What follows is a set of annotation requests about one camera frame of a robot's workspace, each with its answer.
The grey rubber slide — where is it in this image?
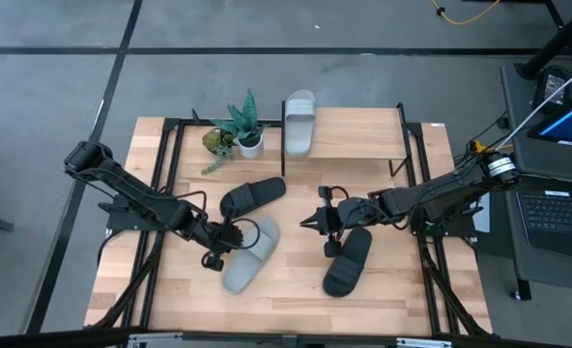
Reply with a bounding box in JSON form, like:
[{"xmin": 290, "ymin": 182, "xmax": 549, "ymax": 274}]
[
  {"xmin": 283, "ymin": 89, "xmax": 318, "ymax": 159},
  {"xmin": 221, "ymin": 216, "xmax": 281, "ymax": 295}
]

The silver frame bracket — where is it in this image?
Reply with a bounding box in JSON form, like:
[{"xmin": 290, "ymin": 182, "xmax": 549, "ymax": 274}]
[
  {"xmin": 127, "ymin": 332, "xmax": 184, "ymax": 348},
  {"xmin": 395, "ymin": 336, "xmax": 454, "ymax": 348}
]

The white cable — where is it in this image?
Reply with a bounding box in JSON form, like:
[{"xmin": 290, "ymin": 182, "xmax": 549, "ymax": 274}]
[{"xmin": 507, "ymin": 57, "xmax": 572, "ymax": 141}]

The snake plant in white pot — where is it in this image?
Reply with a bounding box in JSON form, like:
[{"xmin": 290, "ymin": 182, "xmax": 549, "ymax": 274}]
[{"xmin": 210, "ymin": 89, "xmax": 270, "ymax": 160}]

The yellow cable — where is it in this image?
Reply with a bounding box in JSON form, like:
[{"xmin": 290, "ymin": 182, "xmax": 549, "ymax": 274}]
[{"xmin": 430, "ymin": 0, "xmax": 502, "ymax": 26}]

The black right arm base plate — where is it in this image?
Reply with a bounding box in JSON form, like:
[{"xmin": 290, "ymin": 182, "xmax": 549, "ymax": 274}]
[{"xmin": 409, "ymin": 212, "xmax": 478, "ymax": 238}]

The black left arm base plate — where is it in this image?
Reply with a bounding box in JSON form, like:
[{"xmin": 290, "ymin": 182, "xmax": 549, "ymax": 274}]
[{"xmin": 105, "ymin": 192, "xmax": 175, "ymax": 232}]

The black power adapter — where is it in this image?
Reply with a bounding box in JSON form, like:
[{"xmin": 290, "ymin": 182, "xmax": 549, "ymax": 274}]
[{"xmin": 531, "ymin": 67, "xmax": 572, "ymax": 112}]

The wooden shelf with black frame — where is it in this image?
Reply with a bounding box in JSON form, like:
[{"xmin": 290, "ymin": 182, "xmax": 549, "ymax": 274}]
[{"xmin": 279, "ymin": 100, "xmax": 415, "ymax": 179}]

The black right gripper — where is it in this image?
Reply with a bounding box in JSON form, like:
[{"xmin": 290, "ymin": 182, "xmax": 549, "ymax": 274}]
[{"xmin": 299, "ymin": 186, "xmax": 367, "ymax": 259}]

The black rubber slide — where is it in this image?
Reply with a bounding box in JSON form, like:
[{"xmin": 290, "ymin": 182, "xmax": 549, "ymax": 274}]
[
  {"xmin": 218, "ymin": 176, "xmax": 287, "ymax": 219},
  {"xmin": 322, "ymin": 225, "xmax": 373, "ymax": 299}
]

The small green succulent plant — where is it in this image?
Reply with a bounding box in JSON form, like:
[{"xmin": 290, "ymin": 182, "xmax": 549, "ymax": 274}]
[{"xmin": 199, "ymin": 126, "xmax": 239, "ymax": 176}]

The black aluminium table frame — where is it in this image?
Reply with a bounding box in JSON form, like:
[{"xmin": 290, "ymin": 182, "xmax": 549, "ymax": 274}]
[{"xmin": 85, "ymin": 115, "xmax": 493, "ymax": 339}]

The black stand leg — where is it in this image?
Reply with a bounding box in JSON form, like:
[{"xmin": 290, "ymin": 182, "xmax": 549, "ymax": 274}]
[{"xmin": 515, "ymin": 0, "xmax": 572, "ymax": 81}]

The black crossbar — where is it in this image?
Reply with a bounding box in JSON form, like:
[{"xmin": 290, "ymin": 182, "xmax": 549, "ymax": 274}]
[{"xmin": 0, "ymin": 327, "xmax": 572, "ymax": 348}]

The black laptop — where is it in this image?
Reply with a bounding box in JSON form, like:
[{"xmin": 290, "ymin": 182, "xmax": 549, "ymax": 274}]
[{"xmin": 515, "ymin": 188, "xmax": 572, "ymax": 260}]

